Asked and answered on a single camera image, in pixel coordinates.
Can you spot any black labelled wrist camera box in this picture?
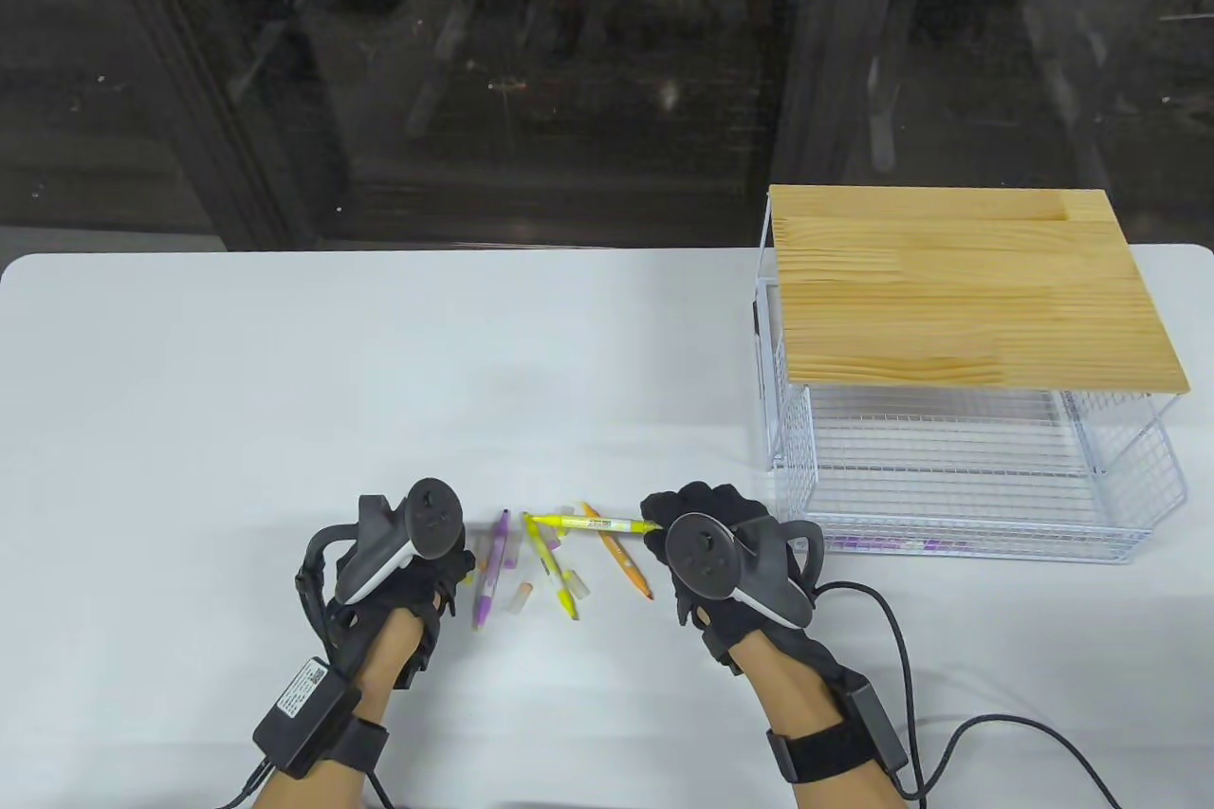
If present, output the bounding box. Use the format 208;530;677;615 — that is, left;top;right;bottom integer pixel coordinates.
252;655;361;780

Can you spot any cluster of clear highlighter caps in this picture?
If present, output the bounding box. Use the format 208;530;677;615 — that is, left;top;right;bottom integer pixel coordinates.
472;506;594;613

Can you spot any purple double-ended highlighter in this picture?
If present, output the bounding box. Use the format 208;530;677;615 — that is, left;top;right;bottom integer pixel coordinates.
474;510;513;632
827;532;970;556

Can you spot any person's right forearm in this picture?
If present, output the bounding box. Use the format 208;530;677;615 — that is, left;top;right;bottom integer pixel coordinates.
745;631;916;809

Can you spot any orange double-ended highlighter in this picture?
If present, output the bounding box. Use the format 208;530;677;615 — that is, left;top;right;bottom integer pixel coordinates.
582;503;656;602

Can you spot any person's left forearm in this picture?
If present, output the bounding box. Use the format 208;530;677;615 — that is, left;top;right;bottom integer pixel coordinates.
251;610;423;809

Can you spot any black wrist strap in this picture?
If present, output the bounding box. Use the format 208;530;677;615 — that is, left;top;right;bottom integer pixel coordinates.
332;716;390;774
766;724;883;783

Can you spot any dark window frame post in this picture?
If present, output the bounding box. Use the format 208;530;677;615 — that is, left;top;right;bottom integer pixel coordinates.
768;0;911;189
81;0;352;250

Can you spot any black and white controller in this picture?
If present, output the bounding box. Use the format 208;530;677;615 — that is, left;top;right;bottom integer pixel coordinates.
664;513;824;628
296;477;466;606

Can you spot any yellow double-ended highlighter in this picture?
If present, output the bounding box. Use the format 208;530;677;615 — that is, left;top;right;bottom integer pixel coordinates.
524;513;665;533
524;524;578;620

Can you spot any person's left hand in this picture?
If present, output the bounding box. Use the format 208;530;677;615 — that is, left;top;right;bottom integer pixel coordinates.
296;524;477;691

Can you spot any black cable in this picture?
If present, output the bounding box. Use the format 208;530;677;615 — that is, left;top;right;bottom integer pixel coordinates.
816;583;1125;809
223;757;395;809

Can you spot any light wooden board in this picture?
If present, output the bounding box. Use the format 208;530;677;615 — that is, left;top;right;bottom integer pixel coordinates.
766;186;1191;393

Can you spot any white wire drawer rack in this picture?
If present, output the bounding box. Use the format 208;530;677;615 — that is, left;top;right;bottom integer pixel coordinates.
756;188;1188;565

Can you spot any person's right hand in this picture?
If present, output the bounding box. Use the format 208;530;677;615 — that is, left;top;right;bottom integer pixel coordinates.
640;482;866;691

